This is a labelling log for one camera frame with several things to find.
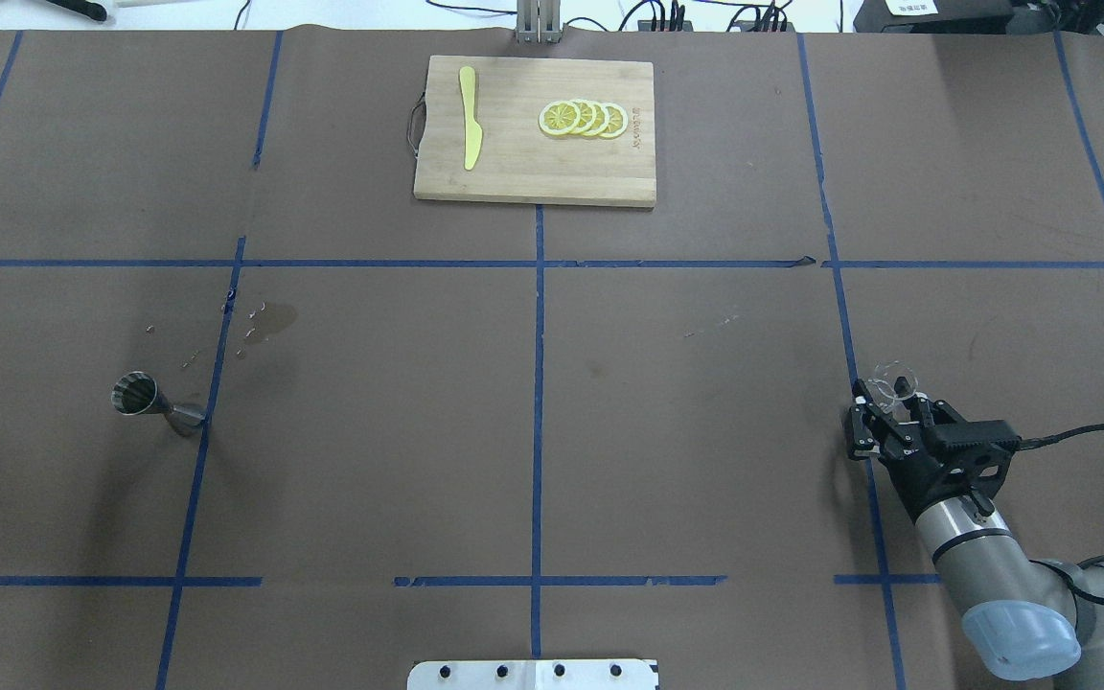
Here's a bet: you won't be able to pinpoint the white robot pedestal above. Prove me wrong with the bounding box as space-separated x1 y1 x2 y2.
406 658 661 689

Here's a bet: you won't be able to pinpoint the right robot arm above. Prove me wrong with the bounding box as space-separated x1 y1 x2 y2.
843 379 1104 689

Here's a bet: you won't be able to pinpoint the lemon slices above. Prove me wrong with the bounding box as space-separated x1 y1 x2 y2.
537 98 631 140

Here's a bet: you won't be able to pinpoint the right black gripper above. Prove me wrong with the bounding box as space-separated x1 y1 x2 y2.
846 379 1021 521

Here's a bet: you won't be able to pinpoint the steel measuring jigger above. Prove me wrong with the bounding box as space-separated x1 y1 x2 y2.
110 371 206 437

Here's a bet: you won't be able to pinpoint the yellow plastic knife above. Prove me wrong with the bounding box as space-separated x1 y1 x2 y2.
457 65 484 172

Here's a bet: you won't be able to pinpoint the wooden cutting board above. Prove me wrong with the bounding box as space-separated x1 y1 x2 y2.
413 54 657 209

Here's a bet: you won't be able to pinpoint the clear glass shaker cup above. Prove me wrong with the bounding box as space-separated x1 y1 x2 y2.
864 359 919 414

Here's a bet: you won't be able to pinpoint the aluminium frame post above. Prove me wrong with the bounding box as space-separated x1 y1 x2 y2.
516 0 564 44

